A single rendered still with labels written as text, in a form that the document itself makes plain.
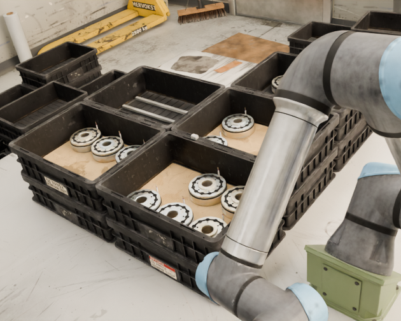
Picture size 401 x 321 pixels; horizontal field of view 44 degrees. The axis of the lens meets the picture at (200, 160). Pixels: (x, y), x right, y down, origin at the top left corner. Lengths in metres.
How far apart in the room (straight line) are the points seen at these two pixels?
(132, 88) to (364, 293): 1.12
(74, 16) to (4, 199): 3.47
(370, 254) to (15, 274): 0.94
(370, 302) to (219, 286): 0.44
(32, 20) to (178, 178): 3.56
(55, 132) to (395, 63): 1.20
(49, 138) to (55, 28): 3.34
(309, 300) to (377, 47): 0.37
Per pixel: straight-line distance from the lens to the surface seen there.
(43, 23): 4.88
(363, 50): 0.75
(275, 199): 0.79
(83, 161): 1.59
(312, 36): 3.39
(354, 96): 0.75
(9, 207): 1.74
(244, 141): 1.53
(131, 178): 1.37
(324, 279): 1.18
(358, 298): 1.17
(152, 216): 1.17
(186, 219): 1.23
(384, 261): 1.14
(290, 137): 0.79
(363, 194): 1.13
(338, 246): 1.13
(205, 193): 1.30
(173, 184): 1.40
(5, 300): 1.44
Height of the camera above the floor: 1.68
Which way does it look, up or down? 35 degrees down
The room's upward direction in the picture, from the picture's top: 9 degrees counter-clockwise
